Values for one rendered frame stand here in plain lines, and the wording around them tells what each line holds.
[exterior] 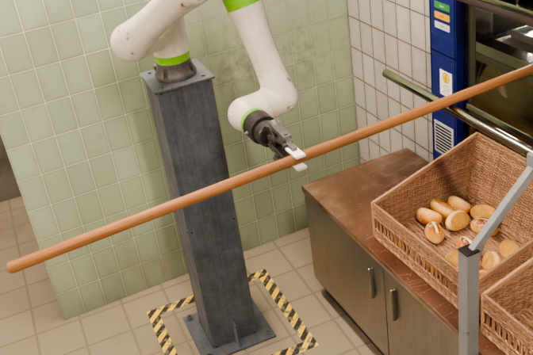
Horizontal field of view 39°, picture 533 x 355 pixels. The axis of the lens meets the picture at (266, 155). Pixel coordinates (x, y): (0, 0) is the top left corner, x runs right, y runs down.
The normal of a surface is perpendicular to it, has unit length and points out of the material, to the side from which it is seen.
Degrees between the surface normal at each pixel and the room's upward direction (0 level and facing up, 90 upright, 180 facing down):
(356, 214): 0
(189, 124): 90
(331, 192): 0
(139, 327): 0
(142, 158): 90
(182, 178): 90
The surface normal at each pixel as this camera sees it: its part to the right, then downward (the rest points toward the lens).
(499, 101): -0.89, 0.00
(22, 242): -0.13, -0.87
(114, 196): 0.42, 0.40
